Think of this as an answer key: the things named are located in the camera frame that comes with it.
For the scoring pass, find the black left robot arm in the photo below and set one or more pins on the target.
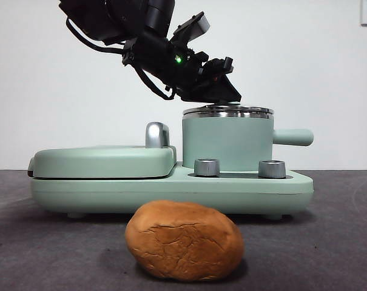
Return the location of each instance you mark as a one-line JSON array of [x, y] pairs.
[[153, 54]]

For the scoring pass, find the mint green breakfast machine base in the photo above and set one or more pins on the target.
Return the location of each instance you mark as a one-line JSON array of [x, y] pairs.
[[171, 194]]

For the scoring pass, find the mint green griddle cover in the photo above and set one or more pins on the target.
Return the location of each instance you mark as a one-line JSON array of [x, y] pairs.
[[104, 160]]

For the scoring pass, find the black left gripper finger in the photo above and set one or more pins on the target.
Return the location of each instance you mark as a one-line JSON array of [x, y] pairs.
[[215, 92]]

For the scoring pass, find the pale grey left wrist camera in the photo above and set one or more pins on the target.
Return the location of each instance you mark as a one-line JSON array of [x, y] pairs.
[[195, 25]]

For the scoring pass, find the silver control knob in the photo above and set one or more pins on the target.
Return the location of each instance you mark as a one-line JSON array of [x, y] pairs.
[[271, 169], [207, 167]]

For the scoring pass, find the glass lid with green knob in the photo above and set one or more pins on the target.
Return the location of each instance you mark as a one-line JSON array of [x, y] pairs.
[[225, 109]]

